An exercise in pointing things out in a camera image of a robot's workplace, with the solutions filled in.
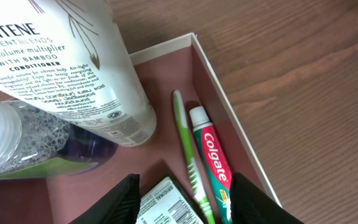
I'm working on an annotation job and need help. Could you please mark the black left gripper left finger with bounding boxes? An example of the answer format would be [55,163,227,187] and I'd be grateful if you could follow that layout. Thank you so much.
[70,174,140,224]

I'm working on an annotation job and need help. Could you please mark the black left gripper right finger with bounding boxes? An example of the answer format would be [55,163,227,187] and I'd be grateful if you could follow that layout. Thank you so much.
[229,172,303,224]

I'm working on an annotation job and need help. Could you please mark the green white soap packet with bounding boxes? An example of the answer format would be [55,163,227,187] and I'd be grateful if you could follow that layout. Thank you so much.
[136,177,203,224]

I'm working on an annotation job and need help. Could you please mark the green toothbrush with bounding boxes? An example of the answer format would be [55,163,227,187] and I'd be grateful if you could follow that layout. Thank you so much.
[172,90,216,224]

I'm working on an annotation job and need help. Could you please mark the teal toothpaste tube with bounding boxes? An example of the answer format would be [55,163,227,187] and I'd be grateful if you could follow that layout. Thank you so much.
[190,106,232,224]

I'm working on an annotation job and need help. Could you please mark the clear soap pump bottle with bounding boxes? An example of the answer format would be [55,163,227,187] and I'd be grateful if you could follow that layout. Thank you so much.
[0,100,117,180]

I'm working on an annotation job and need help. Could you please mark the white lotion tube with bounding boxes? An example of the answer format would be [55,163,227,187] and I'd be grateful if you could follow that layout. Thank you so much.
[0,0,157,147]

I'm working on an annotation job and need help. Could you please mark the white box with brown interior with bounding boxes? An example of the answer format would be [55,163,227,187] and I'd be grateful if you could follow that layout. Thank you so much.
[0,33,277,223]

